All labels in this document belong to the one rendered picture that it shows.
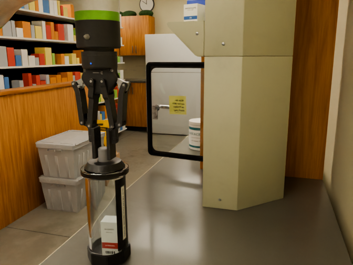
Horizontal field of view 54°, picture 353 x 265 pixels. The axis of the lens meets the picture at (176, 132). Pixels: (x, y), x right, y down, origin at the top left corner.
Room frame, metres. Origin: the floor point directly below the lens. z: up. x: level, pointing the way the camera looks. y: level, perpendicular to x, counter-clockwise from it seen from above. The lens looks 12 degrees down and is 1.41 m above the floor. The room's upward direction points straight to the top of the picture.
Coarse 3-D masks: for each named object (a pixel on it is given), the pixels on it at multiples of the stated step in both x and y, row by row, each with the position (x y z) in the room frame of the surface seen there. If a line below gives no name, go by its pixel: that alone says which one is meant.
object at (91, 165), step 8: (104, 152) 0.74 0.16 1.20; (96, 160) 0.75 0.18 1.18; (104, 160) 0.73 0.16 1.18; (112, 160) 0.75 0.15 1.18; (120, 160) 0.75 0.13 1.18; (88, 168) 0.72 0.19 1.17; (96, 168) 0.71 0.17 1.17; (104, 168) 0.71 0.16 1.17; (112, 168) 0.71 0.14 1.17; (120, 168) 0.73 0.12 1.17
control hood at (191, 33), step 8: (168, 24) 1.06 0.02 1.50; (176, 24) 1.05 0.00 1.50; (184, 24) 1.04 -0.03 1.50; (192, 24) 1.03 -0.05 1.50; (200, 24) 1.03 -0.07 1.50; (176, 32) 1.05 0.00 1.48; (184, 32) 1.04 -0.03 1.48; (192, 32) 1.03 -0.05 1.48; (200, 32) 1.03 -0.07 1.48; (184, 40) 1.04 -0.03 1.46; (192, 40) 1.03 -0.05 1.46; (200, 40) 1.03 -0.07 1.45; (192, 48) 1.03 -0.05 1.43; (200, 48) 1.03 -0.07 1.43; (200, 56) 1.03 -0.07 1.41; (208, 56) 1.10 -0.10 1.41
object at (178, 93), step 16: (160, 80) 1.42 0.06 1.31; (176, 80) 1.39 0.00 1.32; (192, 80) 1.36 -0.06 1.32; (160, 96) 1.42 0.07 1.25; (176, 96) 1.39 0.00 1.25; (192, 96) 1.36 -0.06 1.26; (160, 112) 1.42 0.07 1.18; (176, 112) 1.39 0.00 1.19; (192, 112) 1.36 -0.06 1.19; (160, 128) 1.42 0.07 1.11; (176, 128) 1.39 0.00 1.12; (192, 128) 1.36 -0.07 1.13; (160, 144) 1.42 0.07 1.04; (176, 144) 1.39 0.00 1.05; (192, 144) 1.36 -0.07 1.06
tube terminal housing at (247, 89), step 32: (224, 0) 1.01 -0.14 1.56; (256, 0) 1.01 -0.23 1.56; (288, 0) 1.07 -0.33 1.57; (224, 32) 1.01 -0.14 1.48; (256, 32) 1.02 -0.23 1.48; (288, 32) 1.08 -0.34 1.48; (224, 64) 1.01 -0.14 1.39; (256, 64) 1.02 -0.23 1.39; (288, 64) 1.08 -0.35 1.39; (224, 96) 1.01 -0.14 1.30; (256, 96) 1.02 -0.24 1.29; (288, 96) 1.09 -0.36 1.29; (224, 128) 1.01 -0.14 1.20; (256, 128) 1.02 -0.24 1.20; (224, 160) 1.01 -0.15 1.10; (256, 160) 1.03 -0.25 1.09; (224, 192) 1.00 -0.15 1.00; (256, 192) 1.03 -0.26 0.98
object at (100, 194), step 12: (84, 168) 0.73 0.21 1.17; (96, 180) 0.70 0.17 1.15; (108, 180) 0.70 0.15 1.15; (96, 192) 0.70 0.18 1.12; (108, 192) 0.70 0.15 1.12; (96, 204) 0.70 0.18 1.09; (108, 204) 0.70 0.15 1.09; (96, 216) 0.70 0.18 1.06; (108, 216) 0.70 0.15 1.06; (96, 228) 0.71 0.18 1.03; (108, 228) 0.70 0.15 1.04; (96, 240) 0.71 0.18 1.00; (108, 240) 0.70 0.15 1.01; (96, 252) 0.71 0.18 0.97; (108, 252) 0.70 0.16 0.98
